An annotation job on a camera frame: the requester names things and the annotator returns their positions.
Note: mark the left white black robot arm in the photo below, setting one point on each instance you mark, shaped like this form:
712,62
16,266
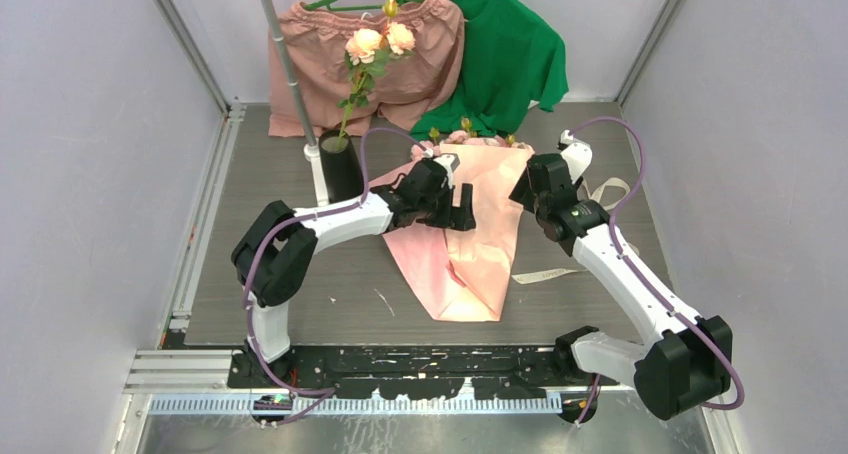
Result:
274,255

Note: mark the black conical vase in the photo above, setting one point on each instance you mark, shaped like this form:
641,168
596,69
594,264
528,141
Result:
340,166

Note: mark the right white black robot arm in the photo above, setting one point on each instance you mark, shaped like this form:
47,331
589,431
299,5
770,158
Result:
683,360

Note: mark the green t-shirt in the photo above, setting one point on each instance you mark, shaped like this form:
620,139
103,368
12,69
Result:
512,57

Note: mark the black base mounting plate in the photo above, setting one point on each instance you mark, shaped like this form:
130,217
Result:
416,372

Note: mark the peach rose stem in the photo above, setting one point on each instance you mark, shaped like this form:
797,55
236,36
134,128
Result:
367,52

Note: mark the pink paper bouquet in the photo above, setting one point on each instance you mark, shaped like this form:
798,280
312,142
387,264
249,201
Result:
464,276

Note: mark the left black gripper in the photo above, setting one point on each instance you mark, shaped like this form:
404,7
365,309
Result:
458,218

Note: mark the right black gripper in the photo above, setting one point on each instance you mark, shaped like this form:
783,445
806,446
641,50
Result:
523,193

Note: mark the silver clothes rack pole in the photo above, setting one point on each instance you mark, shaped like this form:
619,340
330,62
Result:
311,148

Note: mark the pink shorts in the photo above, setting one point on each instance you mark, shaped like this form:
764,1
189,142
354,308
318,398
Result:
410,87

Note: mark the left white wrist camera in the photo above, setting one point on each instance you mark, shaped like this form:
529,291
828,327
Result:
450,163

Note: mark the cream printed ribbon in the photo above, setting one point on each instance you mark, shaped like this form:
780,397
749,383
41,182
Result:
596,195

